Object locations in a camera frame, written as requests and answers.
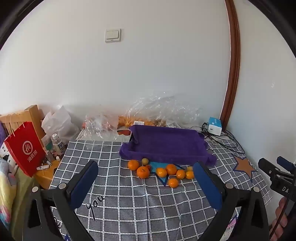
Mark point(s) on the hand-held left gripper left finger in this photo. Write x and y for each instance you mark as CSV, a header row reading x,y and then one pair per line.
x,y
84,183

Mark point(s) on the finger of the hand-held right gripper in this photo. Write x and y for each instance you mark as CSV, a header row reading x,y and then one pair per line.
x,y
267,166
285,163

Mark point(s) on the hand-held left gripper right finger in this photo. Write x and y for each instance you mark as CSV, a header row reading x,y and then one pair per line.
x,y
207,185

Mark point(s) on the small orange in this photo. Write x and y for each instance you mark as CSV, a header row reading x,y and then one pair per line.
x,y
189,175

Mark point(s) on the small yellow round fruit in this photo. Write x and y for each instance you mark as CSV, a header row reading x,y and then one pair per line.
x,y
145,161
189,168

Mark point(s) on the large orange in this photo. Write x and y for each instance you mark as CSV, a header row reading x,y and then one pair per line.
x,y
143,172
133,165

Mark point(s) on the purple towel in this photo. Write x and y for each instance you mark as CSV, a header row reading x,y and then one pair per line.
x,y
166,143

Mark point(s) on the small red apple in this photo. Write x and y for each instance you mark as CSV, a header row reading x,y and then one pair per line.
x,y
149,167

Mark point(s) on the person's right hand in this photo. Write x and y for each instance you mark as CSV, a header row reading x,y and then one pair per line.
x,y
280,215

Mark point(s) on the wooden bedside stool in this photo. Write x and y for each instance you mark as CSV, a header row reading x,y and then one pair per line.
x,y
47,175

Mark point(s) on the clear water bottle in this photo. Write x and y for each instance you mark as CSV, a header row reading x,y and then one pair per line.
x,y
59,146

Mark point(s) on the grey checked tablecloth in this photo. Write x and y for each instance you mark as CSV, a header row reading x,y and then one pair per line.
x,y
129,204

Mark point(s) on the white and blue box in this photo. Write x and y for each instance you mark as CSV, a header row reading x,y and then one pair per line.
x,y
214,126

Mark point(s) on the white packet with red print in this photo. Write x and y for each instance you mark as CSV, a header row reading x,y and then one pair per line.
x,y
123,134

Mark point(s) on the white plastic bag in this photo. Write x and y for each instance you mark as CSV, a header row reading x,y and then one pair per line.
x,y
59,121

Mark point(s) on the red paper bag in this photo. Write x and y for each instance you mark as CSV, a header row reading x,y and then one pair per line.
x,y
23,148

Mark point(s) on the colourful bedding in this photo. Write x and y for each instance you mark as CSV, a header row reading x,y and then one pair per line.
x,y
8,192

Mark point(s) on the pile of bagged oranges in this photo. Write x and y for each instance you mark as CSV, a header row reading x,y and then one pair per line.
x,y
136,121

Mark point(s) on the large clear plastic bag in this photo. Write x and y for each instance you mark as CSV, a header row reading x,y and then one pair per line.
x,y
161,109

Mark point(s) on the brown wooden door frame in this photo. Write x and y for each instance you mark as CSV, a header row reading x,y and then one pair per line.
x,y
233,69

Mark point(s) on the white light switch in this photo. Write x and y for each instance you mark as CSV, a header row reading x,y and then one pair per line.
x,y
112,35

